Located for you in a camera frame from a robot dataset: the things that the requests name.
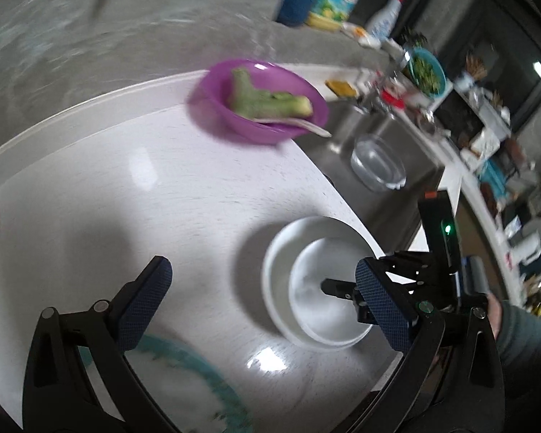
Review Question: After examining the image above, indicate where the person's hand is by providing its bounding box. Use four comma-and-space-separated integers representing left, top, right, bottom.
487, 292, 502, 339

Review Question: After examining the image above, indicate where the peeled green stem vegetable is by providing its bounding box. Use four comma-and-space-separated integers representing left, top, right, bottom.
228, 67, 313, 119

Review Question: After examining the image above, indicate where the teal bowl of greens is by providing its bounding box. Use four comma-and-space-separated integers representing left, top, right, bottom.
405, 47, 447, 99

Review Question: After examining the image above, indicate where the white spray bottle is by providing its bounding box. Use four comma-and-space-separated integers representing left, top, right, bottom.
365, 0, 405, 41

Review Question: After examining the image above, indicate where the small white bowl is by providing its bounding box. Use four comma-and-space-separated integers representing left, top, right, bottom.
288, 237, 372, 349

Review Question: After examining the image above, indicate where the chrome faucet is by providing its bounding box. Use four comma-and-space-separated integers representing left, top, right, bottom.
357, 48, 412, 114

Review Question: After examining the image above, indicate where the purple plastic bowl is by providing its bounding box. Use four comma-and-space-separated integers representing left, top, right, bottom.
199, 59, 331, 145

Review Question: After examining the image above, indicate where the white spoon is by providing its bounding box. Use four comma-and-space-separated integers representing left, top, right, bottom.
252, 118, 332, 138

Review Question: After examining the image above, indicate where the large white bowl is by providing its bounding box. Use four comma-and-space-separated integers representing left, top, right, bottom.
261, 216, 374, 352

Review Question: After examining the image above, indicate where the blue utensil cup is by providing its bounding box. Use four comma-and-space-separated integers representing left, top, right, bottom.
274, 0, 316, 27

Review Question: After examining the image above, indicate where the teal floral plate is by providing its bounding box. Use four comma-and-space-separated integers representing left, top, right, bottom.
78, 332, 256, 433

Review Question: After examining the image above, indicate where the yellow sponge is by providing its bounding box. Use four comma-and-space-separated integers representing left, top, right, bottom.
325, 79, 359, 99

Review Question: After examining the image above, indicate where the clear glass bowl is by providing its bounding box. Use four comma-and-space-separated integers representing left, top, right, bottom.
350, 134, 406, 193

